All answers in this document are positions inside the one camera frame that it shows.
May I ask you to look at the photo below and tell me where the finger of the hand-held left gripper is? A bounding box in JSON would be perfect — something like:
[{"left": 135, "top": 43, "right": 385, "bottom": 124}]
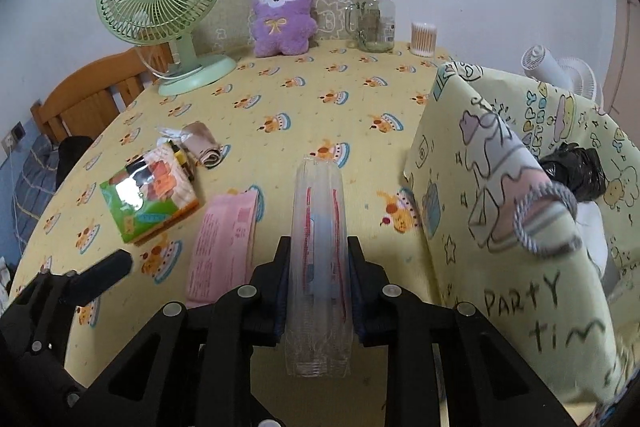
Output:
[{"left": 65, "top": 251, "right": 133, "bottom": 305}]

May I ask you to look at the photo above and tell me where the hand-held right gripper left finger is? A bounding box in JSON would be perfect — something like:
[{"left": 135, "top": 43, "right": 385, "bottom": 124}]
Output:
[{"left": 87, "top": 236, "right": 291, "bottom": 427}]

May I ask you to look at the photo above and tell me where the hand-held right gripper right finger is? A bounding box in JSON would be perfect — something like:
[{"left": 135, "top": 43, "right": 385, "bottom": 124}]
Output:
[{"left": 347, "top": 236, "right": 581, "bottom": 427}]

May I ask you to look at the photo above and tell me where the pink packet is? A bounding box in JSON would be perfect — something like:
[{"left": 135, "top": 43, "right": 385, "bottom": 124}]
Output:
[{"left": 185, "top": 187, "right": 261, "bottom": 308}]

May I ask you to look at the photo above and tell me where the colourful snack packet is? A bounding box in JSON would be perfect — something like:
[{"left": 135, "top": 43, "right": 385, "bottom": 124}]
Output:
[{"left": 99, "top": 143, "right": 201, "bottom": 245}]

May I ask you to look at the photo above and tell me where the yellow printed gift bag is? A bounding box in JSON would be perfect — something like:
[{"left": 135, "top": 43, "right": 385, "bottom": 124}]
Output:
[{"left": 402, "top": 61, "right": 640, "bottom": 405}]

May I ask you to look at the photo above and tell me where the white crinkled wrapper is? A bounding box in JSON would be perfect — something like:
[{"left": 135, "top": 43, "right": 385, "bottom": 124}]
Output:
[{"left": 156, "top": 124, "right": 193, "bottom": 145}]

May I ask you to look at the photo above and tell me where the beige cloth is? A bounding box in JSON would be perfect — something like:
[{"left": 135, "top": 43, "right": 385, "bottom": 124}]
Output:
[{"left": 181, "top": 121, "right": 223, "bottom": 168}]

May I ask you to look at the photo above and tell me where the white cloth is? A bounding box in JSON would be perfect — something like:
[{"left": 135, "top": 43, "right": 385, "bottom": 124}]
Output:
[{"left": 575, "top": 199, "right": 621, "bottom": 298}]

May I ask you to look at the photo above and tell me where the black plastic bag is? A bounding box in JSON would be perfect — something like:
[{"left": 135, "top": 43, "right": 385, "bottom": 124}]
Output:
[{"left": 537, "top": 142, "right": 608, "bottom": 202}]

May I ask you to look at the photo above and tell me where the plaid bedding pile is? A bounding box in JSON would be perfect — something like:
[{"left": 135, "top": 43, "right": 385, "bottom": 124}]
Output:
[{"left": 12, "top": 134, "right": 63, "bottom": 228}]

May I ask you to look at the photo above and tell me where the black clothing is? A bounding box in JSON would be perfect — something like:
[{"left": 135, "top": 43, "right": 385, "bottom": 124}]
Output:
[{"left": 52, "top": 136, "right": 95, "bottom": 188}]

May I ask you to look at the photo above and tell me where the yellow printed tablecloth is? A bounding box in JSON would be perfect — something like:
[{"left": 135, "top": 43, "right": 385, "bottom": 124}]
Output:
[{"left": 7, "top": 38, "right": 453, "bottom": 427}]

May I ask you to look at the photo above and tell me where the cotton swab container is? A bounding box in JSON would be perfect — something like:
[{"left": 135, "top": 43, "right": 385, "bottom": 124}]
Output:
[{"left": 410, "top": 22, "right": 437, "bottom": 56}]

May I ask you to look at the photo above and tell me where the purple plush toy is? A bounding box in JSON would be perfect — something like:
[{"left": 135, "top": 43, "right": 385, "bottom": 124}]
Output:
[{"left": 250, "top": 0, "right": 319, "bottom": 58}]

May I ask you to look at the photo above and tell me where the glass jar with dark lid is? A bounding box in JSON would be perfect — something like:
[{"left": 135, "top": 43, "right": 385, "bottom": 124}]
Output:
[{"left": 345, "top": 0, "right": 397, "bottom": 54}]

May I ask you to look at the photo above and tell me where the white standing fan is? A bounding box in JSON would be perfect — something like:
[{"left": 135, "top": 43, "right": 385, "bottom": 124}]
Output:
[{"left": 520, "top": 44, "right": 603, "bottom": 108}]

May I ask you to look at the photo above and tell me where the pink door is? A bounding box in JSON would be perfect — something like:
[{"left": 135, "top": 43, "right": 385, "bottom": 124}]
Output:
[{"left": 612, "top": 0, "right": 640, "bottom": 118}]

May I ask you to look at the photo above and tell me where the wall socket panel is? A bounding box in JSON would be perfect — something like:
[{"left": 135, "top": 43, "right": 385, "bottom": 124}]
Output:
[{"left": 2, "top": 122, "right": 26, "bottom": 152}]

